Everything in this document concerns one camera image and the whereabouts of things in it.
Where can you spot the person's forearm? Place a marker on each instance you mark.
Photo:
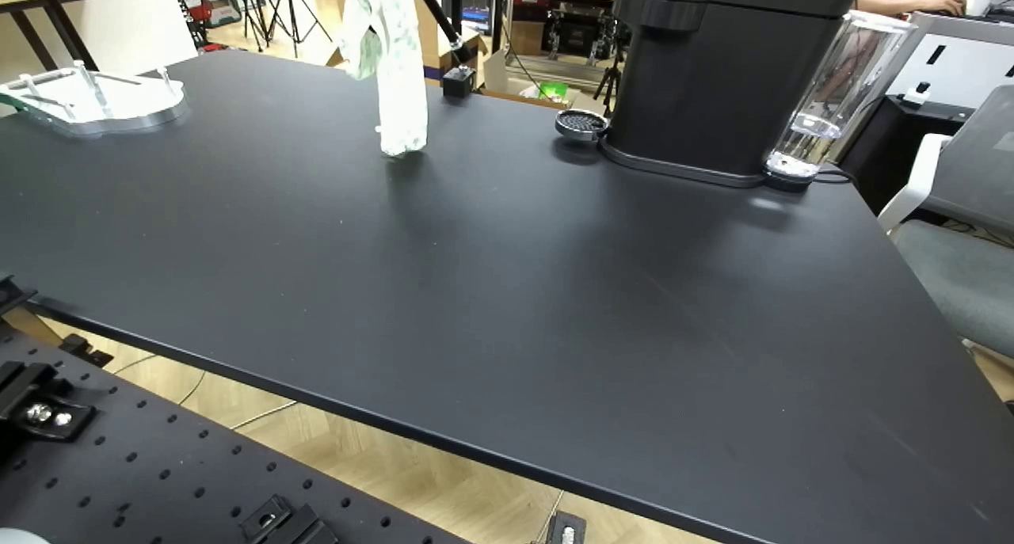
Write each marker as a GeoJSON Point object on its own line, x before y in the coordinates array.
{"type": "Point", "coordinates": [903, 4]}

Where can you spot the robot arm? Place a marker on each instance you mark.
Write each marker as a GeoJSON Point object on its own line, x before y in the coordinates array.
{"type": "Point", "coordinates": [16, 538]}

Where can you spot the white cloth with green print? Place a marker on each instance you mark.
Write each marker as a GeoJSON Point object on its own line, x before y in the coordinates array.
{"type": "Point", "coordinates": [396, 69]}

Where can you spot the round metal drip tray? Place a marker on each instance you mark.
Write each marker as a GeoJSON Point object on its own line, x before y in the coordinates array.
{"type": "Point", "coordinates": [581, 123]}

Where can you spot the cardboard box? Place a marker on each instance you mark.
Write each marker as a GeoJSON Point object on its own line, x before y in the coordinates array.
{"type": "Point", "coordinates": [515, 73]}

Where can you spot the black tripod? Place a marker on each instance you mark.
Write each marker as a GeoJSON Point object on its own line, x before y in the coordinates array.
{"type": "Point", "coordinates": [611, 73]}

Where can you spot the black coffee machine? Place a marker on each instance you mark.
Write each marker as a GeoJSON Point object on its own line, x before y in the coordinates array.
{"type": "Point", "coordinates": [697, 93]}

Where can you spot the group of black tripods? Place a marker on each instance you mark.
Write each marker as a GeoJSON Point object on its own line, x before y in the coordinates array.
{"type": "Point", "coordinates": [281, 5]}

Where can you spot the clear water tank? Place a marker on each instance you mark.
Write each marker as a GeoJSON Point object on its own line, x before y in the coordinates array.
{"type": "Point", "coordinates": [840, 77]}

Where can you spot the red and green tool case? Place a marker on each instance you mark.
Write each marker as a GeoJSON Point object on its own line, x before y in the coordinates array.
{"type": "Point", "coordinates": [215, 1]}

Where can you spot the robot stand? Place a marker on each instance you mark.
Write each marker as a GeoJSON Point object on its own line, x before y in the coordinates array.
{"type": "Point", "coordinates": [158, 465]}

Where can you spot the black cabinet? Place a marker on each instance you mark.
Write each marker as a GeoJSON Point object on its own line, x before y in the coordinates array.
{"type": "Point", "coordinates": [895, 140]}

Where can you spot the clear acrylic peg rack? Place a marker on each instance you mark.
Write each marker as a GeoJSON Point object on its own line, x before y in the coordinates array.
{"type": "Point", "coordinates": [103, 100]}

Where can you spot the grey office chair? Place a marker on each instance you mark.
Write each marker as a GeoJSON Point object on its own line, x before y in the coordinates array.
{"type": "Point", "coordinates": [962, 211]}

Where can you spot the black clamp with silver bolts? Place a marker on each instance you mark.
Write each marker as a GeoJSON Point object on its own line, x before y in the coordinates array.
{"type": "Point", "coordinates": [43, 413]}

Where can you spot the black floor bracket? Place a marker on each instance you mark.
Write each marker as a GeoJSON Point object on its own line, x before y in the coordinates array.
{"type": "Point", "coordinates": [566, 530]}

